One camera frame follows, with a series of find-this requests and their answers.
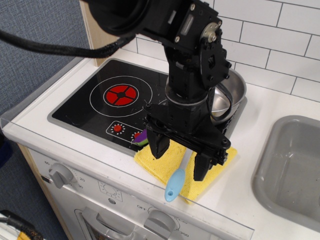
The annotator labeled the white toy oven front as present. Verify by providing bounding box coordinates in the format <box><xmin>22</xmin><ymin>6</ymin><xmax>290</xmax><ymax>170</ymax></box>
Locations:
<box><xmin>27</xmin><ymin>148</ymin><xmax>226</xmax><ymax>240</ymax></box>

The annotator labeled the black toy stove top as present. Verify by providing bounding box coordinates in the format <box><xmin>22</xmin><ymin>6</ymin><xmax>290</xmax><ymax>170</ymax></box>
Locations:
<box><xmin>47</xmin><ymin>58</ymin><xmax>248</xmax><ymax>157</ymax></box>

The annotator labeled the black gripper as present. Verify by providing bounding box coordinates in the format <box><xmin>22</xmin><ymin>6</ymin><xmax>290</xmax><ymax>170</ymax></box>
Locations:
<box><xmin>143</xmin><ymin>101</ymin><xmax>231</xmax><ymax>181</ymax></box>

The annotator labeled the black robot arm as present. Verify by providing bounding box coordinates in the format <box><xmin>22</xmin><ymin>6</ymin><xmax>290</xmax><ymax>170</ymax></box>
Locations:
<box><xmin>88</xmin><ymin>0</ymin><xmax>231</xmax><ymax>181</ymax></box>

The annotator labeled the grey right oven knob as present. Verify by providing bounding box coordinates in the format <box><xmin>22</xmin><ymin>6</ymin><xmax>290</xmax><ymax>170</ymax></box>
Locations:
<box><xmin>143</xmin><ymin>210</ymin><xmax>176</xmax><ymax>240</ymax></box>

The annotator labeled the yellow cloth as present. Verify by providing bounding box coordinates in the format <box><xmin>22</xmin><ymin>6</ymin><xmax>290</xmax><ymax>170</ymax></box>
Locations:
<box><xmin>134</xmin><ymin>141</ymin><xmax>238</xmax><ymax>202</ymax></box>

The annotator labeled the grey sink basin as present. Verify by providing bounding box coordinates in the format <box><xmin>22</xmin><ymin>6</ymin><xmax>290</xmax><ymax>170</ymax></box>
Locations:
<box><xmin>252</xmin><ymin>115</ymin><xmax>320</xmax><ymax>232</ymax></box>

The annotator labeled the yellow object bottom left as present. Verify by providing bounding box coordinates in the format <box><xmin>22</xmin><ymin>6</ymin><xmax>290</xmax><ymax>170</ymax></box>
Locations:
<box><xmin>16</xmin><ymin>231</ymin><xmax>33</xmax><ymax>240</ymax></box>

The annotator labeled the grey oven knob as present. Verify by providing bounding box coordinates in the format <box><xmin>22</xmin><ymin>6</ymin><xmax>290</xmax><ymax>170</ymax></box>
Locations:
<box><xmin>143</xmin><ymin>210</ymin><xmax>176</xmax><ymax>240</ymax></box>
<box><xmin>49</xmin><ymin>163</ymin><xmax>74</xmax><ymax>189</ymax></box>

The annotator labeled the black braided cable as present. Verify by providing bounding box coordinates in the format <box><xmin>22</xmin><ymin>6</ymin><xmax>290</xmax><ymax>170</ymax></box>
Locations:
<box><xmin>0</xmin><ymin>29</ymin><xmax>136</xmax><ymax>59</ymax></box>

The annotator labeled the stainless steel pot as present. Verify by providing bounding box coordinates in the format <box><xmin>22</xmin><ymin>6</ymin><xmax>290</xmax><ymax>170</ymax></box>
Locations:
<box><xmin>211</xmin><ymin>68</ymin><xmax>247</xmax><ymax>126</ymax></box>

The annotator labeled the grey left oven knob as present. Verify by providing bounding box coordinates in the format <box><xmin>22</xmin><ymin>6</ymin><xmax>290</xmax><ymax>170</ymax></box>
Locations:
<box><xmin>49</xmin><ymin>163</ymin><xmax>74</xmax><ymax>189</ymax></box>

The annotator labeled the grey spoon blue handle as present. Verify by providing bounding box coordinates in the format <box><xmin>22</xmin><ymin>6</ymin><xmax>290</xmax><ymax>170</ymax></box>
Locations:
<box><xmin>164</xmin><ymin>148</ymin><xmax>193</xmax><ymax>202</ymax></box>

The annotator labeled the purple toy eggplant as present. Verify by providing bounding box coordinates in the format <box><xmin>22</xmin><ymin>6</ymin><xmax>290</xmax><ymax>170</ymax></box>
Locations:
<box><xmin>132</xmin><ymin>129</ymin><xmax>149</xmax><ymax>147</ymax></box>

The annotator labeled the wooden post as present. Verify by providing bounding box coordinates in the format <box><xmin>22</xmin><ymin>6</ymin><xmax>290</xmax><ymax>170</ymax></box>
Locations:
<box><xmin>79</xmin><ymin>0</ymin><xmax>120</xmax><ymax>68</ymax></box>

